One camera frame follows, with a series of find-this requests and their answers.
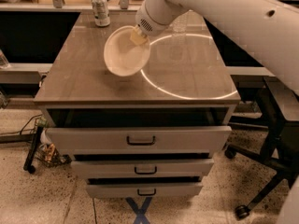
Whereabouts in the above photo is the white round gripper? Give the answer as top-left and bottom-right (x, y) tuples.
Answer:
(130, 0), (188, 46)

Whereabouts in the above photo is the grey drawer cabinet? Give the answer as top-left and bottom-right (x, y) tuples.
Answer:
(35, 12), (240, 186)

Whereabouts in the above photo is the black wheeled cart leg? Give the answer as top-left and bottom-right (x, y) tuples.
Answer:
(23, 126), (43, 174)

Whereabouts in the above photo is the bottom grey drawer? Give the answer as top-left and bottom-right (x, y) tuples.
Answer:
(86, 182), (203, 199)

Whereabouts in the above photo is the grey drawer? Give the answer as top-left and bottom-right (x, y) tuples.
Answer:
(71, 159), (214, 179)
(86, 182), (203, 199)
(46, 126), (231, 155)

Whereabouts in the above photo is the clear plastic water bottle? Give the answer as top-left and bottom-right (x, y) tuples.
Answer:
(172, 13), (188, 34)

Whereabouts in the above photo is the top grey drawer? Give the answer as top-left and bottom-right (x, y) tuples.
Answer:
(46, 126), (231, 155)

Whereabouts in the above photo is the blue tape cross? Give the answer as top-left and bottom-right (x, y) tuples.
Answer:
(126, 197), (151, 224)

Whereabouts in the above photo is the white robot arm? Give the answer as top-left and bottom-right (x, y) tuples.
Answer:
(131, 0), (299, 219)

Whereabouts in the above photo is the middle grey drawer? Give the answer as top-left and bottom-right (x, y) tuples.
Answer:
(71, 159), (214, 179)

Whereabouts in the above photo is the silver green soda can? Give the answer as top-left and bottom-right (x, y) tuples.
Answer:
(91, 0), (110, 27)

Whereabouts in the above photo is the white paper bowl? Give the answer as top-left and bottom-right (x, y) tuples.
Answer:
(104, 26), (150, 77)

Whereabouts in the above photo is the black office chair base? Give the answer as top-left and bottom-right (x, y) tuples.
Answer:
(224, 77), (299, 220)

